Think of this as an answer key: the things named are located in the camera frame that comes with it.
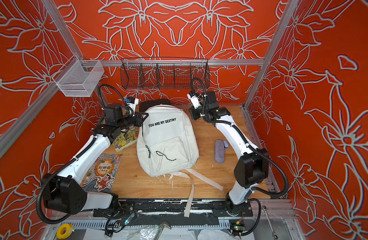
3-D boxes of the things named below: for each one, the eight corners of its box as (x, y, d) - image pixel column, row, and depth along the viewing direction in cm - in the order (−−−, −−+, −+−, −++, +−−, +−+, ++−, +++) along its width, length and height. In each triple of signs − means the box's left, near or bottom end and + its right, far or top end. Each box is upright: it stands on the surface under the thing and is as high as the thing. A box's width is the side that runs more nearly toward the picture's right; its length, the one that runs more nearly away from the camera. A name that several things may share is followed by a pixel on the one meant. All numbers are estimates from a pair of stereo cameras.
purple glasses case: (214, 162, 91) (215, 160, 88) (214, 141, 100) (215, 138, 98) (228, 164, 90) (230, 162, 87) (227, 143, 100) (228, 140, 97)
